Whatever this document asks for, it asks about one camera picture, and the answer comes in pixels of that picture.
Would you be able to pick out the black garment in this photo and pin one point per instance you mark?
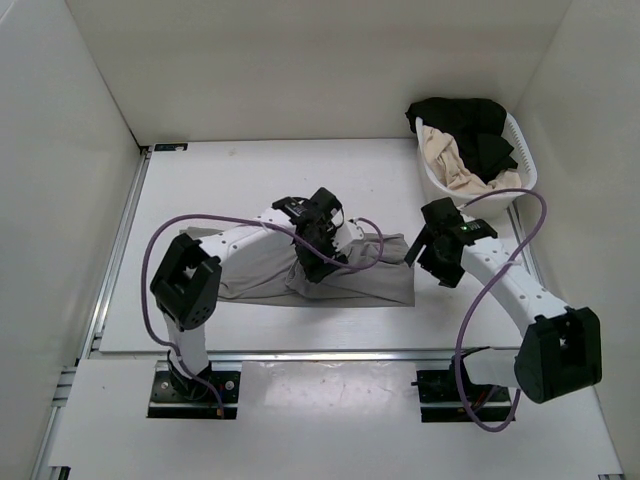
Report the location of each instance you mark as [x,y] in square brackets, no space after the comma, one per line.
[477,126]

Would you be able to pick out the beige garment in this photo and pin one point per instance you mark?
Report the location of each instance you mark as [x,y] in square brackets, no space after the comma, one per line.
[441,155]

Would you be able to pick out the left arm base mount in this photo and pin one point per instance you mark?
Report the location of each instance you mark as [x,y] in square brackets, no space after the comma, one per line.
[170,399]

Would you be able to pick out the aluminium left rail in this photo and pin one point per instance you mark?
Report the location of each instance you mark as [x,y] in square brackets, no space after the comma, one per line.
[100,309]

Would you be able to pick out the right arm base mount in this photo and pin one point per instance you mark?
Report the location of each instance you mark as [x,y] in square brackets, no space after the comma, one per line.
[440,401]

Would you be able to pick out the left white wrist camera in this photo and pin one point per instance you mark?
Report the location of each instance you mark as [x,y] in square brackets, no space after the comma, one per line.
[346,235]

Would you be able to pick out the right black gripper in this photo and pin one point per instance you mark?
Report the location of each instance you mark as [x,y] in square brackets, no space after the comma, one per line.
[449,277]

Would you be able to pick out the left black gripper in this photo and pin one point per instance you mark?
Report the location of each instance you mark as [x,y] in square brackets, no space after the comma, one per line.
[312,268]

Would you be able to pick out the aluminium front rail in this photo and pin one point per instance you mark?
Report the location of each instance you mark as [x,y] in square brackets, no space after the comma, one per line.
[403,355]

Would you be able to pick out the white laundry basket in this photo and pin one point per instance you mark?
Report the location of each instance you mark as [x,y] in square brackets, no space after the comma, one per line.
[493,206]

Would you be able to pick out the dark label sticker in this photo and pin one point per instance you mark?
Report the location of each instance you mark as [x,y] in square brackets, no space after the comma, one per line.
[170,147]

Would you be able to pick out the grey trousers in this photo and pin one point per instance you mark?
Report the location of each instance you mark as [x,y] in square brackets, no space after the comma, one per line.
[277,279]

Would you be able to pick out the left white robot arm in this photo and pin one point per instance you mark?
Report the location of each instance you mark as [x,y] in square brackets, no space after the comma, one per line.
[186,284]

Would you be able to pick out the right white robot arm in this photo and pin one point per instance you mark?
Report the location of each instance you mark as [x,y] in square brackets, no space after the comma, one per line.
[560,351]

